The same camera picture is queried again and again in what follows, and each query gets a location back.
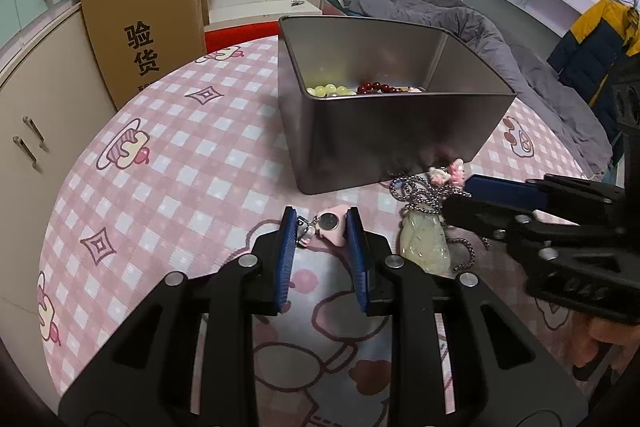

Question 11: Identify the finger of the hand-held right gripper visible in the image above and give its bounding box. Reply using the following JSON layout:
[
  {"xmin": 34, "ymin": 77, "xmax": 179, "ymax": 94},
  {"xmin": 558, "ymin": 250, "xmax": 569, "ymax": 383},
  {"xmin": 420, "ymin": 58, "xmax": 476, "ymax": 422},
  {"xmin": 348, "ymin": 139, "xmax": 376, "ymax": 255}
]
[
  {"xmin": 442, "ymin": 194, "xmax": 640, "ymax": 325},
  {"xmin": 462, "ymin": 173, "xmax": 630, "ymax": 229}
]

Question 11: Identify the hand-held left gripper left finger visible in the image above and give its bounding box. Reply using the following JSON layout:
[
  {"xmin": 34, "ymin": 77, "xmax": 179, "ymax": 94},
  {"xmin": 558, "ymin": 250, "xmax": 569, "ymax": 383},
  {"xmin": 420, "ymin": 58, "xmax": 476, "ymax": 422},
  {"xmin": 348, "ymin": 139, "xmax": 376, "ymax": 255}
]
[{"xmin": 57, "ymin": 206, "xmax": 298, "ymax": 427}]

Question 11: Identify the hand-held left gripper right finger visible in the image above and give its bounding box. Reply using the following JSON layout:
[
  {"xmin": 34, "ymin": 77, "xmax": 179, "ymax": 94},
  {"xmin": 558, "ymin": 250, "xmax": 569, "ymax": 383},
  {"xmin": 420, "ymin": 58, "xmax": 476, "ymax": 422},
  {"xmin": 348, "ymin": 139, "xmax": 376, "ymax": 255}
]
[{"xmin": 346, "ymin": 206, "xmax": 590, "ymax": 427}]

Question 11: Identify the pink keychain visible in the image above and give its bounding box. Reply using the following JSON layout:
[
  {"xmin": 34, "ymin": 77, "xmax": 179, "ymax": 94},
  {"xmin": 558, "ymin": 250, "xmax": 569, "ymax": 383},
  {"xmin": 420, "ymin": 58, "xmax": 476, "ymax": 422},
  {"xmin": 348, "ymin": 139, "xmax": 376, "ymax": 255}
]
[{"xmin": 298, "ymin": 204, "xmax": 349, "ymax": 249}]

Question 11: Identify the pink flower charm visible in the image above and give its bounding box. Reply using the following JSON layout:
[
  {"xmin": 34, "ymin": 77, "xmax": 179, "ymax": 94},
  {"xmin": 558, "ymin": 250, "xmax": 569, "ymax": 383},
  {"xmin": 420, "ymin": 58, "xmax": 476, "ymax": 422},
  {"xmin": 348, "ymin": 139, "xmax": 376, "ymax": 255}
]
[{"xmin": 427, "ymin": 158, "xmax": 467, "ymax": 188}]

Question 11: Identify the silver chain jade pendant necklace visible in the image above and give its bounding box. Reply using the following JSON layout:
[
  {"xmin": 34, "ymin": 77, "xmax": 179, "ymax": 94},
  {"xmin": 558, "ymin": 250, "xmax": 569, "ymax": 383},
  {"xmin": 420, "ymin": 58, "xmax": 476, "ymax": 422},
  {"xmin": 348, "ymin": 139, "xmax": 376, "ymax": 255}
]
[{"xmin": 389, "ymin": 174, "xmax": 476, "ymax": 276}]

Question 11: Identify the grey metal box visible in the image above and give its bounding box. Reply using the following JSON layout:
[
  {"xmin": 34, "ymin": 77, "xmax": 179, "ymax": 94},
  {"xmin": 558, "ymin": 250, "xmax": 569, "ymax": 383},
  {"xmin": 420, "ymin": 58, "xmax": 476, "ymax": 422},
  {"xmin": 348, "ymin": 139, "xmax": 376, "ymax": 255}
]
[{"xmin": 276, "ymin": 14, "xmax": 517, "ymax": 196}]

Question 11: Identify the dark red bead bracelet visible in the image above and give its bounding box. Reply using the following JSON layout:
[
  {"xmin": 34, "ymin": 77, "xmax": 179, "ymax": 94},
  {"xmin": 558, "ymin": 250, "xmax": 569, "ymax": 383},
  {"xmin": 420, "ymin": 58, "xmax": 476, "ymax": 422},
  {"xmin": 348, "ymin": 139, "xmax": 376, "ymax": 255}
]
[{"xmin": 356, "ymin": 79, "xmax": 406, "ymax": 96}]

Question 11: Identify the yellow-green bead bracelet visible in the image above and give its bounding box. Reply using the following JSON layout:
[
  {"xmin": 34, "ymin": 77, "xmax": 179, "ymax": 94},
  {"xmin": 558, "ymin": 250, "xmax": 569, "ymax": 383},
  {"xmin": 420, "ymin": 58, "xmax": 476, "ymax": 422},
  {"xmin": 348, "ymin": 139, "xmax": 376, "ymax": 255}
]
[{"xmin": 306, "ymin": 84, "xmax": 359, "ymax": 98}]

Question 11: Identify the person's right hand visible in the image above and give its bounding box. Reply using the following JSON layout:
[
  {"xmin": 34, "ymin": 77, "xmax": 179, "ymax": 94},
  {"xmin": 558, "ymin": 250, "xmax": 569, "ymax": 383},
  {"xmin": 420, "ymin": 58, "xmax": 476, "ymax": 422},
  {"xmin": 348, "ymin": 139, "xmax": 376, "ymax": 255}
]
[{"xmin": 570, "ymin": 312, "xmax": 633, "ymax": 370}]

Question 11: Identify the yellow and navy jacket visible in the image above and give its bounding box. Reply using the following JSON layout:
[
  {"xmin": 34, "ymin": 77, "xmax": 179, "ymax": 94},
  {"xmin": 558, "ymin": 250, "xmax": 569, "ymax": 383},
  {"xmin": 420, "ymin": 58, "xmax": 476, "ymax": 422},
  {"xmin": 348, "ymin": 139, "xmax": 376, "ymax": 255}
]
[{"xmin": 546, "ymin": 0, "xmax": 640, "ymax": 108}]

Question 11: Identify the grey duvet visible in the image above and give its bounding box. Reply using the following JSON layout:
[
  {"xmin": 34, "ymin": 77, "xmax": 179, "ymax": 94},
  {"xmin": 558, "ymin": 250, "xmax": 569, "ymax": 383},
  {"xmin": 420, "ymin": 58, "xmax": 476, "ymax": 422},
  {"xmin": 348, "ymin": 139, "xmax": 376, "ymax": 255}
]
[{"xmin": 342, "ymin": 0, "xmax": 613, "ymax": 175}]

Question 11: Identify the pink checked cartoon tablecloth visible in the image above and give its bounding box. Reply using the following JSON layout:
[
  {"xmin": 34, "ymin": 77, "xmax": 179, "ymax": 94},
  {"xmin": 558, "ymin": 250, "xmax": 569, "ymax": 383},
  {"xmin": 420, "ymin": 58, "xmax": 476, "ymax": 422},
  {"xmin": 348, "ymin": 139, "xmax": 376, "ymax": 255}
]
[{"xmin": 37, "ymin": 34, "xmax": 608, "ymax": 427}]

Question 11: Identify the white board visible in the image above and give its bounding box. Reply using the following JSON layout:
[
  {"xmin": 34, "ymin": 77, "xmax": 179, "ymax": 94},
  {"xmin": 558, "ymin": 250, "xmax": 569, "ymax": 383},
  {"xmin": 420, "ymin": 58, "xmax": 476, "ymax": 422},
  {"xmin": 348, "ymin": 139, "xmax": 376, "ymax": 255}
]
[{"xmin": 207, "ymin": 0, "xmax": 323, "ymax": 28}]

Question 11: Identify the brown cardboard box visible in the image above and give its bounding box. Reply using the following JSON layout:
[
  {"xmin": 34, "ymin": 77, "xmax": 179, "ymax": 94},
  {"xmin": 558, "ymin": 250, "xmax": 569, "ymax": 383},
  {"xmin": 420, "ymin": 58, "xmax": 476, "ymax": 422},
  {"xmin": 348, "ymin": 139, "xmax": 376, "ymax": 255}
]
[{"xmin": 79, "ymin": 0, "xmax": 211, "ymax": 112}]

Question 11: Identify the beige low cabinet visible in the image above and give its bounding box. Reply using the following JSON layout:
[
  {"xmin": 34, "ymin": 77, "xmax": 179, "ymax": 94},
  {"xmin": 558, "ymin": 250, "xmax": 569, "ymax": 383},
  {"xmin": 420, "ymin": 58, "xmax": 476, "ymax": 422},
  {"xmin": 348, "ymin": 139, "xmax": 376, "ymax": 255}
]
[{"xmin": 0, "ymin": 2, "xmax": 119, "ymax": 308}]

